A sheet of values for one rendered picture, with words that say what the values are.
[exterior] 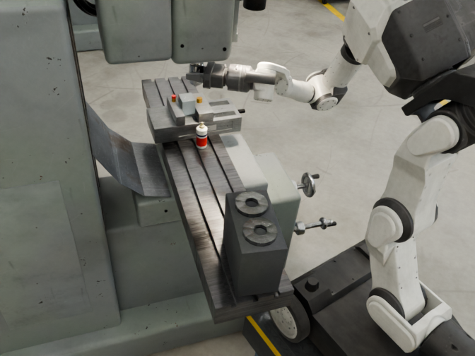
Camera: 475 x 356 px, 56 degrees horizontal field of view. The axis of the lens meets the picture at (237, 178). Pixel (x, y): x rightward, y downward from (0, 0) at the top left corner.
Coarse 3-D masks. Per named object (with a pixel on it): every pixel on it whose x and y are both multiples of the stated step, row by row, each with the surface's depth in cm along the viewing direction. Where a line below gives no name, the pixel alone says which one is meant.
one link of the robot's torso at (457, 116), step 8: (448, 104) 108; (456, 104) 105; (432, 112) 110; (440, 112) 107; (448, 112) 106; (456, 112) 105; (464, 112) 103; (456, 120) 105; (464, 120) 104; (464, 128) 104; (472, 128) 103; (464, 136) 105; (472, 136) 104; (456, 144) 107; (464, 144) 107; (472, 144) 108; (448, 152) 109; (456, 152) 112
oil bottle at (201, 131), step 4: (200, 124) 165; (200, 128) 164; (204, 128) 165; (200, 132) 164; (204, 132) 164; (200, 136) 165; (204, 136) 166; (200, 140) 166; (204, 140) 167; (200, 144) 168; (204, 144) 168; (200, 148) 169
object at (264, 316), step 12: (264, 312) 177; (252, 324) 176; (264, 324) 173; (252, 336) 181; (264, 336) 170; (276, 336) 169; (264, 348) 175; (276, 348) 166; (288, 348) 166; (300, 348) 166; (312, 348) 167
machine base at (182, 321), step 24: (120, 312) 194; (144, 312) 195; (168, 312) 196; (192, 312) 197; (96, 336) 185; (120, 336) 186; (144, 336) 188; (168, 336) 194; (192, 336) 201; (216, 336) 208
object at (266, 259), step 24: (240, 192) 125; (264, 192) 126; (240, 216) 118; (264, 216) 119; (240, 240) 112; (264, 240) 111; (240, 264) 112; (264, 264) 114; (240, 288) 119; (264, 288) 121
